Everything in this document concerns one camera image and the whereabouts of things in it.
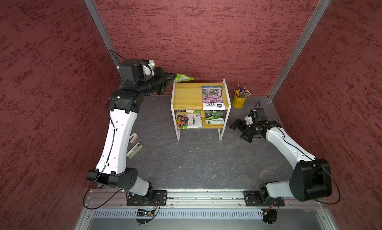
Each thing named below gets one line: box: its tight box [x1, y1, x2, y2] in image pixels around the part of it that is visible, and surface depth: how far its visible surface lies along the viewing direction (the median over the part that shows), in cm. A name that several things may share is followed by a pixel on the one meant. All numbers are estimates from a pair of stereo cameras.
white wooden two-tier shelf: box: [170, 79, 232, 142], surface depth 76 cm
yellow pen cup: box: [232, 83, 251, 109], surface depth 112 cm
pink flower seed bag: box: [201, 85, 226, 111], surface depth 76 cm
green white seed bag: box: [174, 73, 195, 83], surface depth 70 cm
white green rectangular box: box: [125, 142, 144, 160], surface depth 91 cm
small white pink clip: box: [129, 132, 138, 144], surface depth 97 cm
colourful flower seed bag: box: [176, 113, 203, 130], surface depth 87 cm
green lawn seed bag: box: [204, 110, 225, 125], surface depth 89 cm
